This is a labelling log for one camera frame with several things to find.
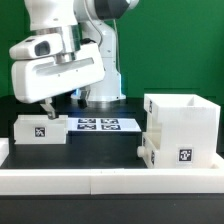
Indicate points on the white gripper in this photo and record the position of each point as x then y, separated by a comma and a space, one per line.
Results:
36, 80

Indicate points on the white front drawer tray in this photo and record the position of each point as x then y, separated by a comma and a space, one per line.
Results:
147, 151

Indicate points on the white drawer tray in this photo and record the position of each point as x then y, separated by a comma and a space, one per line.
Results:
147, 151
39, 129

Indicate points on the white drawer cabinet box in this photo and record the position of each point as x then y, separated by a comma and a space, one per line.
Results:
183, 128

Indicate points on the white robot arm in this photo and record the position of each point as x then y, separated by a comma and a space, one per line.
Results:
72, 50

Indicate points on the white rear drawer tray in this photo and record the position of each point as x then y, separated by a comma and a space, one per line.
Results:
39, 129

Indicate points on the paper sheet with markers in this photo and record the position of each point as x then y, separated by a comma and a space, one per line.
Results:
103, 125

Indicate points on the white fence front right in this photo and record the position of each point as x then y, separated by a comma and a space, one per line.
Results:
157, 181

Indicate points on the white fence front left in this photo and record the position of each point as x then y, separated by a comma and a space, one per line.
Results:
44, 182

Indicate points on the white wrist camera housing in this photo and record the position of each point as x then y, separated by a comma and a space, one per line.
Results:
37, 46

